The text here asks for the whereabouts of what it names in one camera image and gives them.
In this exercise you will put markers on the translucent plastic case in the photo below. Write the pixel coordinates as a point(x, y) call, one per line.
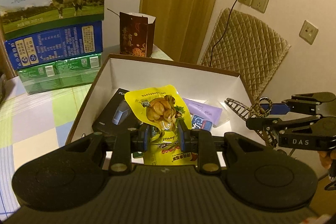
point(224, 117)

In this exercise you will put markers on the green card package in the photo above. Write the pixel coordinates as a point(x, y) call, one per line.
point(137, 155)

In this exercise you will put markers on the quilted beige cushion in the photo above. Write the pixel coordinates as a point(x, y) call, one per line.
point(246, 45)

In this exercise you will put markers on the brown cardboard box white inside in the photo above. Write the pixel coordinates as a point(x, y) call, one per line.
point(193, 82)

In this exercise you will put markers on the blue white tissue pack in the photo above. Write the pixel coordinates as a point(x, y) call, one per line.
point(200, 123)

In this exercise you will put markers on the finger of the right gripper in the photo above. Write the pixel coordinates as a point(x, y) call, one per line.
point(302, 127)
point(319, 103)

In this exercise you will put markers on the checkered tablecloth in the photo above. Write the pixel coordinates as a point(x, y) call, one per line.
point(31, 126)

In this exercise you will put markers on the blue milk carton box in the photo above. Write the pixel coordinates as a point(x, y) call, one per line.
point(56, 44)

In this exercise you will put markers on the lilac cream tube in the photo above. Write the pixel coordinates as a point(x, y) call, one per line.
point(207, 112)

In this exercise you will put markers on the lower beige wall socket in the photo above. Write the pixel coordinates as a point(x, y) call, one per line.
point(308, 32)

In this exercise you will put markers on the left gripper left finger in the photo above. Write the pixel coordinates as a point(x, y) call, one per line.
point(134, 140)

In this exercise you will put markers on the beige wall socket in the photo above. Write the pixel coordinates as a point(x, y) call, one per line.
point(260, 5)
point(308, 32)

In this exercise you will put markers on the dark red gift bag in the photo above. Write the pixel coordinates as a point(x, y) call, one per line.
point(136, 34)

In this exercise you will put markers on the person's hand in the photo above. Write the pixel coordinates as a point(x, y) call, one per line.
point(327, 158)

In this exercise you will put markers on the yellow chicken snack packet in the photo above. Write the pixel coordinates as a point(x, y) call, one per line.
point(162, 108)

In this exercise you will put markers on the green shrink-wrapped drink pack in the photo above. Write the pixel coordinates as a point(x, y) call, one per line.
point(61, 74)

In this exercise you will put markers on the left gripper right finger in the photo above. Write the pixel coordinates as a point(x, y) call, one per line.
point(200, 142)

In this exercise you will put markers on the black electronics box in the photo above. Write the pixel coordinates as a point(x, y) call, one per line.
point(117, 116)

